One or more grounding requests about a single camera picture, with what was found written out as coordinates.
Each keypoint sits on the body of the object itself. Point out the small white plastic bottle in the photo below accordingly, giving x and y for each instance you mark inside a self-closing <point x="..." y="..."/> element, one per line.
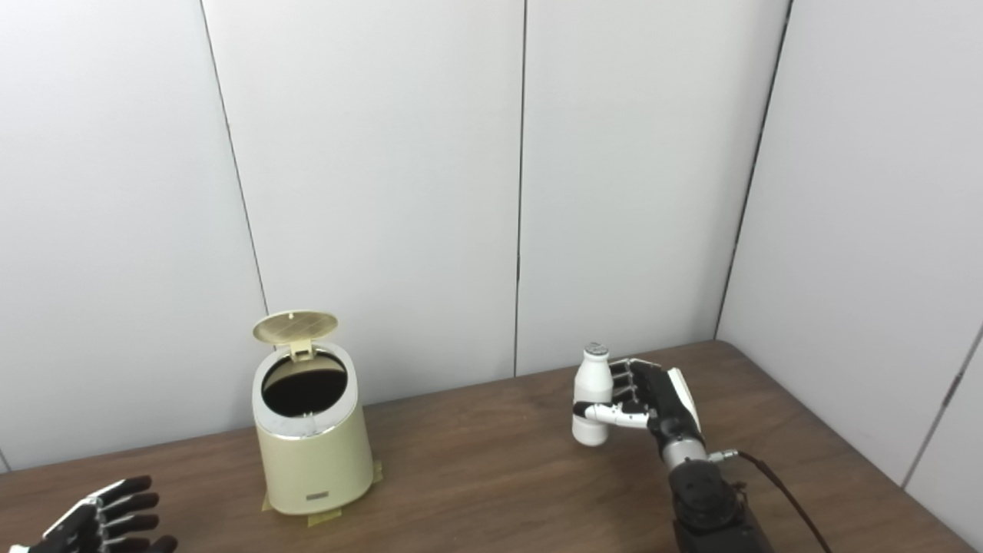
<point x="592" y="384"/>

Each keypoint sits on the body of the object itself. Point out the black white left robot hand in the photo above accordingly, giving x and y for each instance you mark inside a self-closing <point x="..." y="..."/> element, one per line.
<point x="107" y="526"/>

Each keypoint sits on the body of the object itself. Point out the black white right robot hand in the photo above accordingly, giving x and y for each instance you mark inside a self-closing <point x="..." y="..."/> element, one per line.
<point x="664" y="403"/>

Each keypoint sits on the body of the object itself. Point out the cream-colored bin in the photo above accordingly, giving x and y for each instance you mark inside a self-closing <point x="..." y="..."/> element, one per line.
<point x="315" y="468"/>

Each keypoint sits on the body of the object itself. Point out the round cream bin lid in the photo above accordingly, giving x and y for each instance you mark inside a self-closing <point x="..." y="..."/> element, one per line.
<point x="296" y="326"/>

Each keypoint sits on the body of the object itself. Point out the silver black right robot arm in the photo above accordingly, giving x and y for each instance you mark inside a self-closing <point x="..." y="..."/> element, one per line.
<point x="703" y="495"/>

